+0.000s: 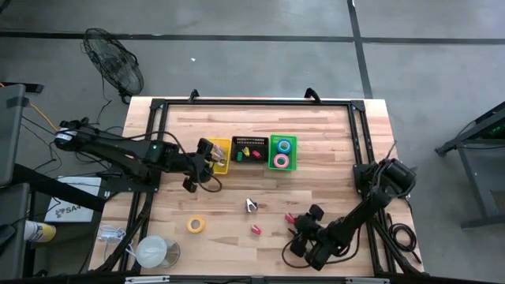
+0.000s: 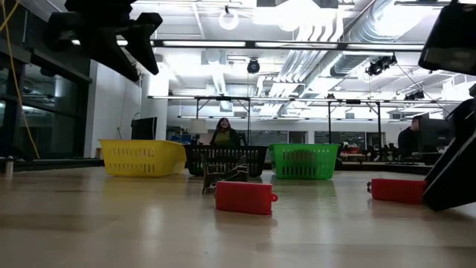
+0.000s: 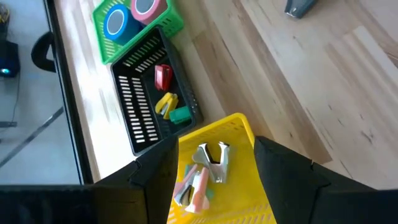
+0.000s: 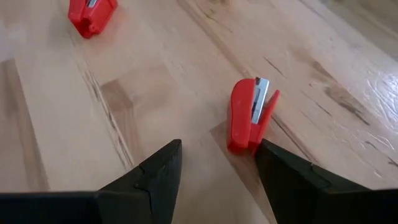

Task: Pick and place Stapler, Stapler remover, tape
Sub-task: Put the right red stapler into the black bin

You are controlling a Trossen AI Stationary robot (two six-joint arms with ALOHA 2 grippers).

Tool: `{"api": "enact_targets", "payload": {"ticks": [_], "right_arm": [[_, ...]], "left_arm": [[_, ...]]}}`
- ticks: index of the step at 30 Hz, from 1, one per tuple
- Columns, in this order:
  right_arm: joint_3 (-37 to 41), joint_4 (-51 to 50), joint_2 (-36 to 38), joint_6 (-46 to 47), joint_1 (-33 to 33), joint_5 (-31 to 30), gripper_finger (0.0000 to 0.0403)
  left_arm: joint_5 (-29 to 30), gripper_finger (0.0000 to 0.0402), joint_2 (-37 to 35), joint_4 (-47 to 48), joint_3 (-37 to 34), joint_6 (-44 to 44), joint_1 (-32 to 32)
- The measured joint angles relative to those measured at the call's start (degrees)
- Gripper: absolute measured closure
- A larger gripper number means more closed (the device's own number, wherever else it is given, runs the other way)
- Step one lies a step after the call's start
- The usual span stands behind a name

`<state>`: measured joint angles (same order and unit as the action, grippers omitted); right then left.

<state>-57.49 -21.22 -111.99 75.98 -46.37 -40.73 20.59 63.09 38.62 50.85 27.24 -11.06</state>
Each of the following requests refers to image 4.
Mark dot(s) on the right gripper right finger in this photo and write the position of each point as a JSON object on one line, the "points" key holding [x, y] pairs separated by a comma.
{"points": [[295, 189]]}

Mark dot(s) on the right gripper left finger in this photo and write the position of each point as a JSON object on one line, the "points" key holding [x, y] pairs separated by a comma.
{"points": [[152, 189]]}

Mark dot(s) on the red mini stapler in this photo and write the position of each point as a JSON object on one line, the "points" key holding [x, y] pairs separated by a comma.
{"points": [[90, 18], [241, 118]]}

